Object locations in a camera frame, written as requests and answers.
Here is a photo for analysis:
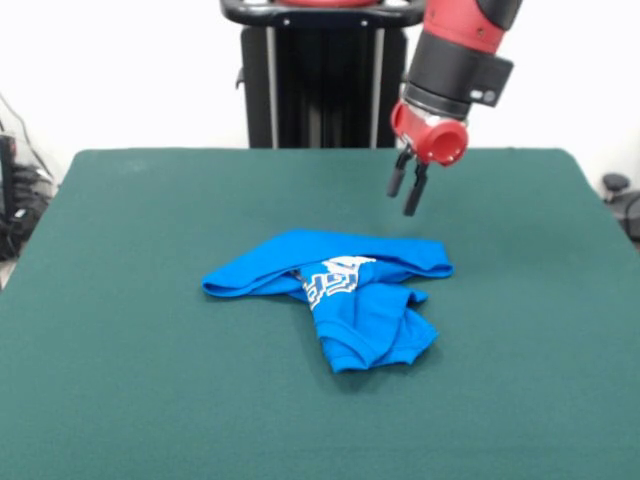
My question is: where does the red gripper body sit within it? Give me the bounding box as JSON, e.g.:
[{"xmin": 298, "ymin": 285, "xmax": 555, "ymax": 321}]
[{"xmin": 389, "ymin": 99, "xmax": 470, "ymax": 168}]

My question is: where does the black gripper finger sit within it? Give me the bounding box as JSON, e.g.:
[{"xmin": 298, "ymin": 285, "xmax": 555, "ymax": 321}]
[
  {"xmin": 402, "ymin": 162, "xmax": 429, "ymax": 218},
  {"xmin": 386, "ymin": 145, "xmax": 414, "ymax": 199}
]

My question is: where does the blue shirt with white print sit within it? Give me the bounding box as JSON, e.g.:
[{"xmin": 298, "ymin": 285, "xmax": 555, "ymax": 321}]
[{"xmin": 200, "ymin": 228, "xmax": 455, "ymax": 375}]

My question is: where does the black office chair base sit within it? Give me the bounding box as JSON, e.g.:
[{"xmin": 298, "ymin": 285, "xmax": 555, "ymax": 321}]
[{"xmin": 601, "ymin": 172, "xmax": 640, "ymax": 242}]

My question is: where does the dark green table cloth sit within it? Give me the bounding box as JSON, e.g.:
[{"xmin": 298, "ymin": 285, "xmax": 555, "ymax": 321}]
[{"xmin": 0, "ymin": 147, "xmax": 640, "ymax": 480}]

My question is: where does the black equipment box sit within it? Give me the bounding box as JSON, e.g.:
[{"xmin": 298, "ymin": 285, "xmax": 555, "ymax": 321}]
[{"xmin": 0, "ymin": 132, "xmax": 17, "ymax": 224}]

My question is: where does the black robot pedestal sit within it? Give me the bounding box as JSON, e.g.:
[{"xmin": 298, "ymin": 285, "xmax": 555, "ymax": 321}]
[{"xmin": 219, "ymin": 0, "xmax": 422, "ymax": 150}]

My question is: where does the black cable bundle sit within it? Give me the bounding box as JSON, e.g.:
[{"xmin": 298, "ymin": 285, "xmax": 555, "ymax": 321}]
[{"xmin": 0, "ymin": 164, "xmax": 56, "ymax": 261}]

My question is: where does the thin grey cable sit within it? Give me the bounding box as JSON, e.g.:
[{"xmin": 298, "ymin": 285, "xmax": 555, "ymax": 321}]
[{"xmin": 0, "ymin": 92, "xmax": 55, "ymax": 181}]

